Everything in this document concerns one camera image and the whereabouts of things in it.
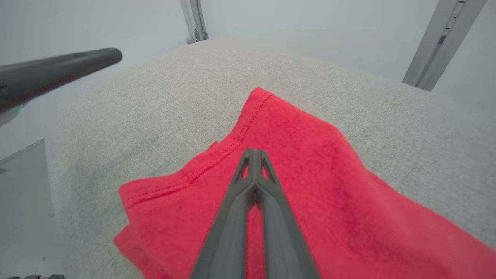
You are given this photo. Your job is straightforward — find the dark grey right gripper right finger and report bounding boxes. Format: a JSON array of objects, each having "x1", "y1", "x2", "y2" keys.
[{"x1": 256, "y1": 148, "x2": 321, "y2": 279}]

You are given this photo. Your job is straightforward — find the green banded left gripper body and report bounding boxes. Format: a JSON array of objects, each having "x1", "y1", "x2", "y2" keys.
[{"x1": 0, "y1": 103, "x2": 28, "y2": 126}]

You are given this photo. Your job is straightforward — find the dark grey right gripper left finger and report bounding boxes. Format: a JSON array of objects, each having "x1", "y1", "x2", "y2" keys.
[{"x1": 189, "y1": 148, "x2": 257, "y2": 279}]

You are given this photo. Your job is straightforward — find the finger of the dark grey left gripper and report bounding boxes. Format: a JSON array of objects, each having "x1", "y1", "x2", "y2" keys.
[{"x1": 0, "y1": 48, "x2": 123, "y2": 114}]

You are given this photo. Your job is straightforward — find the red jersey with white trim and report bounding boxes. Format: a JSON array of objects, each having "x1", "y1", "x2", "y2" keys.
[{"x1": 113, "y1": 87, "x2": 496, "y2": 279}]

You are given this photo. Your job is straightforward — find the grey metal frame post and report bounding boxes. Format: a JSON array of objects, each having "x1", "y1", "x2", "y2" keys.
[
  {"x1": 401, "y1": 0, "x2": 489, "y2": 92},
  {"x1": 180, "y1": 0, "x2": 210, "y2": 45}
]

